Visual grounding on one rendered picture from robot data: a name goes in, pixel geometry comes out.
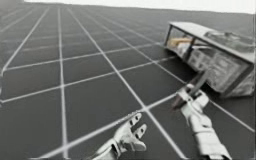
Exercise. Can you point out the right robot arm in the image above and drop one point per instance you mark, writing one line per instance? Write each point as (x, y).
(208, 138)

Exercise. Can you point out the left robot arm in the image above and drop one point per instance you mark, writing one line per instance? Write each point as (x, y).
(107, 150)

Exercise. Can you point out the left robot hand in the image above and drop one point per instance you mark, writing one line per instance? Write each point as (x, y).
(128, 136)

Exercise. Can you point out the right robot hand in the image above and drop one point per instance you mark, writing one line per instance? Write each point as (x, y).
(195, 100)

